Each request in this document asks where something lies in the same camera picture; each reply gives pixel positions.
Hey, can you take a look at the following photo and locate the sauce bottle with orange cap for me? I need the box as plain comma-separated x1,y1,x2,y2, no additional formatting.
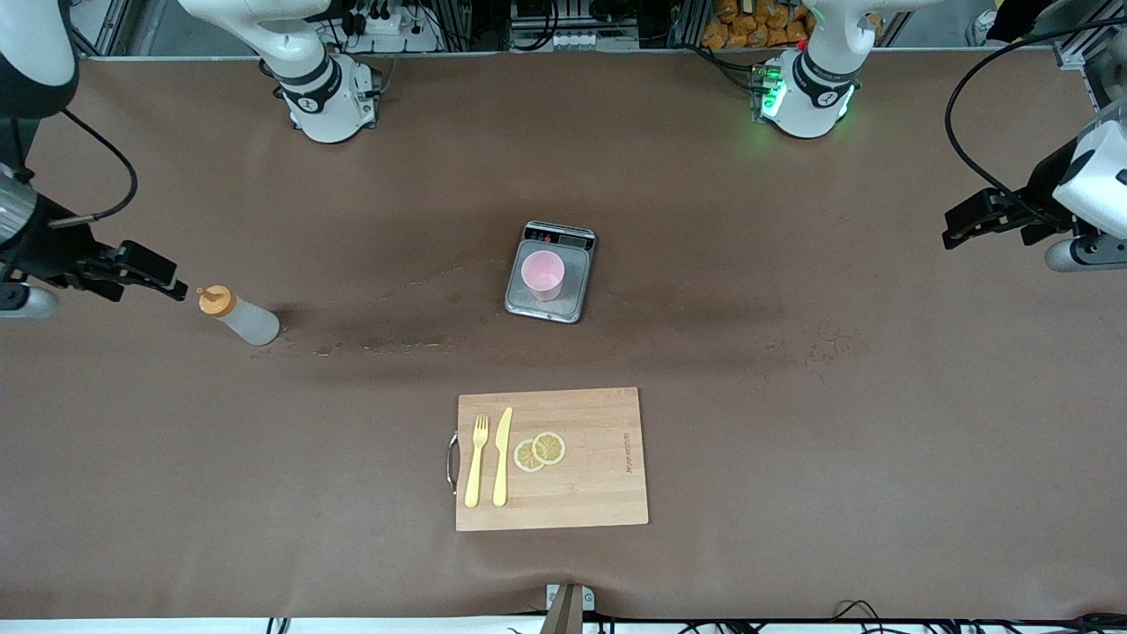
196,284,281,347

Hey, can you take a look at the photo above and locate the pink plastic cup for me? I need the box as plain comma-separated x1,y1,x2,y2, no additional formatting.
521,250,566,303

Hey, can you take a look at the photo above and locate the white sneaker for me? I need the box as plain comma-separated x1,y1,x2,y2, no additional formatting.
964,9,1002,47

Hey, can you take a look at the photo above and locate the orange snack bag pile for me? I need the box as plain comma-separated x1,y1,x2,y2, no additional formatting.
702,0,815,49

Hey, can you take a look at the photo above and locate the brown table mat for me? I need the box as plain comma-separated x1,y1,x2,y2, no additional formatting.
0,48,1127,622

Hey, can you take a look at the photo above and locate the white power strip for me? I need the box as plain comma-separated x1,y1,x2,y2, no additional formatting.
511,26,640,52
339,0,441,54

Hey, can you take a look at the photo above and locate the silver digital kitchen scale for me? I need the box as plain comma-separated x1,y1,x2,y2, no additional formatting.
504,220,598,325

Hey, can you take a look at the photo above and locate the yellow plastic fork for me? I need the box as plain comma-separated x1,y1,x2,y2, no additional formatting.
464,415,490,509

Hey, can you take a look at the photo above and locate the yellow plastic knife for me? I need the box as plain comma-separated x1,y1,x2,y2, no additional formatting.
492,406,513,508

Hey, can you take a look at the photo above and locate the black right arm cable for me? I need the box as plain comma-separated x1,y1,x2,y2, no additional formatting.
48,106,140,230

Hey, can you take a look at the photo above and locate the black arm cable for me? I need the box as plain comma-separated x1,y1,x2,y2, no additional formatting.
945,16,1127,212
48,106,140,230

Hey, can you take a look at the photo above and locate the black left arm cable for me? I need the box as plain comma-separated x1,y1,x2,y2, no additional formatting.
945,16,1127,212

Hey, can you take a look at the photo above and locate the aluminium frame profile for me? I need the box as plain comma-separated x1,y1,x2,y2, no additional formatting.
669,0,710,47
438,0,481,49

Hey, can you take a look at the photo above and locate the long black floor cable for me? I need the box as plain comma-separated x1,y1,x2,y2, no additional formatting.
581,601,1127,634

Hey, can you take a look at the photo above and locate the bamboo cutting board with handle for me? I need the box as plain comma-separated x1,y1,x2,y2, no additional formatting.
446,387,651,534

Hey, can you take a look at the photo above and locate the metal table clamp bracket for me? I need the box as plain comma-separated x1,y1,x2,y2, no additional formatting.
544,583,597,634

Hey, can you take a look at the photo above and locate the brown camera stand post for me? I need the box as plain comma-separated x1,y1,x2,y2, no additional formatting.
539,585,585,634

